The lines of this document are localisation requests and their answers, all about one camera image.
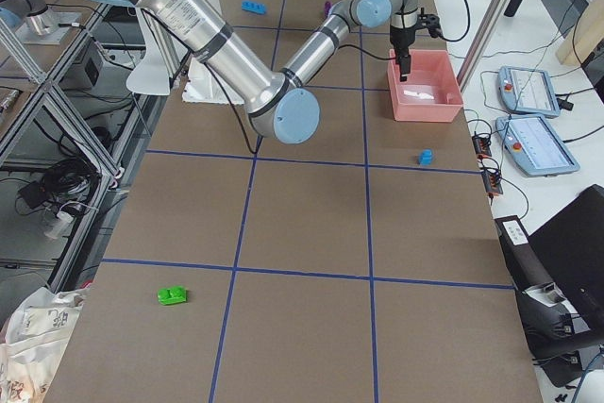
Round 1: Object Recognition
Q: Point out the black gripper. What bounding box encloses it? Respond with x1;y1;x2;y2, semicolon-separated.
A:
390;9;442;82

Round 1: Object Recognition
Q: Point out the purple curved toy block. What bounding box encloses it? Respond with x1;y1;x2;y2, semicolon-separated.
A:
324;1;332;18

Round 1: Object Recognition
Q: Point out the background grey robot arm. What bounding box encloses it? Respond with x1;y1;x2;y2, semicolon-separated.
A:
1;0;81;45

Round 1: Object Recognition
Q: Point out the pink plastic box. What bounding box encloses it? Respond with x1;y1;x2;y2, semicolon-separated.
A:
387;49;463;123

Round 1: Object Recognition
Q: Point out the small blue toy block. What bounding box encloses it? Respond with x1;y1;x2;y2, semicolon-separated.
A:
417;149;434;166

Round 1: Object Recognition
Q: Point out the orange black usb hub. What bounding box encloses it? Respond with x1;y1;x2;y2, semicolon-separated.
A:
472;134;492;159

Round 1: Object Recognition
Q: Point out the upper teach pendant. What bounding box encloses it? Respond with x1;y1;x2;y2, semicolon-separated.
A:
498;66;561;118

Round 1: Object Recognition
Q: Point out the teach pendant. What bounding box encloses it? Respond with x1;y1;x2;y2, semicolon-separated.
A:
495;114;580;176
498;66;561;118

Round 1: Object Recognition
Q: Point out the lower teach pendant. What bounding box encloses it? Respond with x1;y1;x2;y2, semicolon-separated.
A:
495;114;580;176

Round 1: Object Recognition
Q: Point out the long blue toy block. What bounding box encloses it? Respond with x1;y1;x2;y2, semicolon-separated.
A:
241;0;267;15

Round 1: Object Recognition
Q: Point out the black office chair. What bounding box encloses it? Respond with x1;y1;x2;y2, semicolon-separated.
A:
495;184;603;387

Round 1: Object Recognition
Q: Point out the green toy block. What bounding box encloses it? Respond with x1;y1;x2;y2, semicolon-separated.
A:
157;285;188;306

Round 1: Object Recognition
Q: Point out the white printed bag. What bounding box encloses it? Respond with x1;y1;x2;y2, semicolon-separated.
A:
1;288;90;402

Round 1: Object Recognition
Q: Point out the aluminium frame post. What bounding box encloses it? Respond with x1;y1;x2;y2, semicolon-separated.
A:
457;0;511;92

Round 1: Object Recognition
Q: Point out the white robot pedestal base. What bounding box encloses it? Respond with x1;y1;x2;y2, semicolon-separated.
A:
183;0;227;104

